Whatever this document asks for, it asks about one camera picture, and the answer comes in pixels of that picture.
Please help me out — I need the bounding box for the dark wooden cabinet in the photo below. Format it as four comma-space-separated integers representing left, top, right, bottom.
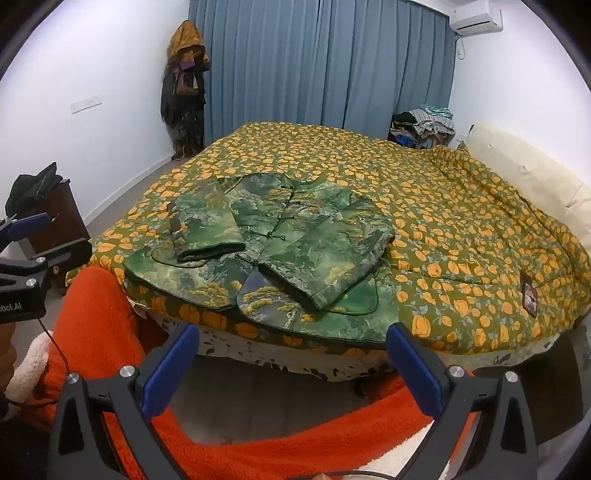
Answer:
16, 179, 93, 296

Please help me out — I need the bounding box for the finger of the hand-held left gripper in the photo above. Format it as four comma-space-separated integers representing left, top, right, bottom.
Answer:
0, 212, 51, 252
30, 239, 93, 278

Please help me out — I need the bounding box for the leaf patterned bed sheet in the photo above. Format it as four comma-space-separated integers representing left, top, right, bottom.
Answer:
148, 309, 402, 384

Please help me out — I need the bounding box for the green printed jacket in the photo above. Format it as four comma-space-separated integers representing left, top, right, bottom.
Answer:
124, 172, 402, 332

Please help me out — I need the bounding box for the orange fleece robe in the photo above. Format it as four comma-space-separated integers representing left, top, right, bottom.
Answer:
46, 369, 481, 480

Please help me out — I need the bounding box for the blue curtain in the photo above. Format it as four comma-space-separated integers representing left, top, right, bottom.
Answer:
188, 0, 455, 147

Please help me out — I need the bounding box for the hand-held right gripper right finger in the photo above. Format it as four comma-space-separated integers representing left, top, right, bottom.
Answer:
387, 323, 541, 480

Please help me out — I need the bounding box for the white air conditioner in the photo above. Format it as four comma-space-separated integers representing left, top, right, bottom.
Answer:
449, 0, 503, 33

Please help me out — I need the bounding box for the cream headboard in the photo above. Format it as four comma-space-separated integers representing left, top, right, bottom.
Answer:
455, 121, 591, 234

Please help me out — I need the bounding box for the thin black cable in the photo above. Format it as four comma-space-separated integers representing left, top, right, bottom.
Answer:
4, 318, 70, 408

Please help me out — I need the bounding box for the pile of clothes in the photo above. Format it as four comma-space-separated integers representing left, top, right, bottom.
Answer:
388, 105, 457, 149

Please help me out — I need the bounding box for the dark green cloth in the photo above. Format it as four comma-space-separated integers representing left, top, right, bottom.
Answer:
4, 161, 64, 217

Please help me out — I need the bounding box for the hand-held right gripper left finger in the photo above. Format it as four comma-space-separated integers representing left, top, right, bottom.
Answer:
47, 323, 200, 480

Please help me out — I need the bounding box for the orange floral quilt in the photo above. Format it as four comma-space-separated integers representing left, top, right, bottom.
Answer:
67, 121, 591, 358

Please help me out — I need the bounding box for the white wall plate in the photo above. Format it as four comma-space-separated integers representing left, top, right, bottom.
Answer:
70, 95, 102, 114

